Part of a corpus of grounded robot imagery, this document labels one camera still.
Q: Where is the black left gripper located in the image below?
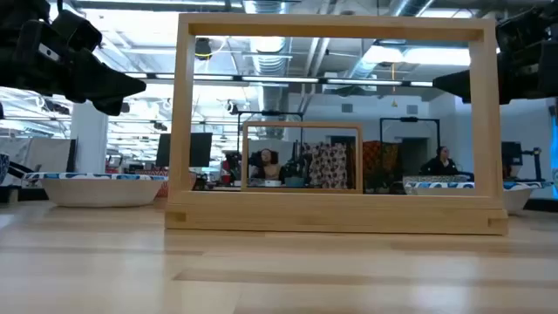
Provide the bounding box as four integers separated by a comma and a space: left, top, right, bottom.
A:
0, 19, 147, 117

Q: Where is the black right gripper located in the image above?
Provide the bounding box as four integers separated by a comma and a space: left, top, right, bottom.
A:
432, 38, 558, 105

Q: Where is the wide blue white patterned bowl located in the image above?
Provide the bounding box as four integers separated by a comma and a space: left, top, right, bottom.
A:
24, 172, 169, 208
403, 174, 541, 215

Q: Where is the light wooden open shelf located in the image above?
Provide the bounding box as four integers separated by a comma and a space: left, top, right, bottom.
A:
164, 11, 509, 236

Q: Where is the white pillar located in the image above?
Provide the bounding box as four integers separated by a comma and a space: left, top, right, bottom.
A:
70, 102, 109, 174

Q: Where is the person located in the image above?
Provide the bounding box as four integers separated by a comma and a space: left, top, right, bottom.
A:
419, 146, 459, 177
260, 148, 282, 181

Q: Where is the small black monitor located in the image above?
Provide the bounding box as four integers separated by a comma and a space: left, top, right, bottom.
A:
500, 141, 544, 180

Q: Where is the white partition board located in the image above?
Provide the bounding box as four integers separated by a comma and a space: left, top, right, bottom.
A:
0, 137, 74, 188

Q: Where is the black computer monitor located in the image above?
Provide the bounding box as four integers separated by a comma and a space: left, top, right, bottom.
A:
155, 133, 214, 168

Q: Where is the orange patterned cloth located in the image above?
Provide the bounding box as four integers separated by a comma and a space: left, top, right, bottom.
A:
363, 140, 400, 191

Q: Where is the brown white patterned cloth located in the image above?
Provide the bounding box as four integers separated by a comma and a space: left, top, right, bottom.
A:
304, 142, 350, 189

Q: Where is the long ceiling light strip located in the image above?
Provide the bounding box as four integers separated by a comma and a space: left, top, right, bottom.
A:
124, 72, 435, 88

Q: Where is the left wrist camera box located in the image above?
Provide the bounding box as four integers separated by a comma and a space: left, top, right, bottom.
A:
51, 8, 104, 52

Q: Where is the black cable loop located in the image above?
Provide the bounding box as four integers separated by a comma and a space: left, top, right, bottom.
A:
6, 160, 43, 180

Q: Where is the silver ceiling air duct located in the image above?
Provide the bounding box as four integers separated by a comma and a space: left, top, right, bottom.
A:
250, 0, 289, 140

